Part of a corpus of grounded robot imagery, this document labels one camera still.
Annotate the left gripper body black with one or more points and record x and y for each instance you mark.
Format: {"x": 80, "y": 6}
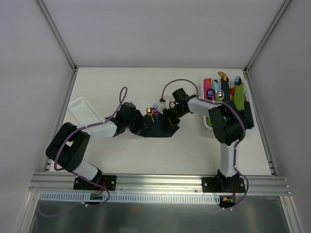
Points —
{"x": 139, "y": 121}

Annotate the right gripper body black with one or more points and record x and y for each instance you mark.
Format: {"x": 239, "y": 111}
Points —
{"x": 168, "y": 116}

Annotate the iridescent rainbow fork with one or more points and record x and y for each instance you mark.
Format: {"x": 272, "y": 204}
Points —
{"x": 156, "y": 111}

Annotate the dark navy paper napkin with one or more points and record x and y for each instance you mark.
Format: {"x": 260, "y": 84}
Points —
{"x": 158, "y": 129}

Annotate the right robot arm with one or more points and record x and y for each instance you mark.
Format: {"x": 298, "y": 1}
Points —
{"x": 227, "y": 127}

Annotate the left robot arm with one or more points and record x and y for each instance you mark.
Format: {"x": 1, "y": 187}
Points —
{"x": 69, "y": 145}

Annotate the pink napkin roll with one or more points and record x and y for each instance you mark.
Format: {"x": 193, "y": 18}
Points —
{"x": 206, "y": 85}

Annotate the light blue napkin roll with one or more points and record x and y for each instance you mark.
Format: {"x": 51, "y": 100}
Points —
{"x": 215, "y": 85}

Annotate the dark navy napkin roll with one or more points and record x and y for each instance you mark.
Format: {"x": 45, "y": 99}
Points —
{"x": 226, "y": 89}

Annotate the tall green napkin roll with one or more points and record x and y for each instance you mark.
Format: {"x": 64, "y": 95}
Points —
{"x": 238, "y": 97}

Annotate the black napkin roll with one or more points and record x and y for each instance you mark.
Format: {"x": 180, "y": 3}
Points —
{"x": 247, "y": 116}

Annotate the silver spoon in bin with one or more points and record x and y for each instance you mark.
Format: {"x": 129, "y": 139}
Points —
{"x": 219, "y": 95}

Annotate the blue fork in bin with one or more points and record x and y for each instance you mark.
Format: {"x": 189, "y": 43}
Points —
{"x": 238, "y": 80}

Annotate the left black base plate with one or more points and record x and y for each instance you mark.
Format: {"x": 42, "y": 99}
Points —
{"x": 107, "y": 181}

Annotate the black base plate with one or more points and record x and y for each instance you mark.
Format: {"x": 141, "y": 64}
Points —
{"x": 107, "y": 181}
{"x": 223, "y": 185}

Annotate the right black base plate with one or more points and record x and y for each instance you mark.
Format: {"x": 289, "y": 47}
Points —
{"x": 223, "y": 185}

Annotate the white slotted cable duct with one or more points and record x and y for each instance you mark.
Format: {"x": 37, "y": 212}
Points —
{"x": 130, "y": 198}

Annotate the aluminium mounting rail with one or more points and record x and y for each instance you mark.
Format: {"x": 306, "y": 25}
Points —
{"x": 161, "y": 184}

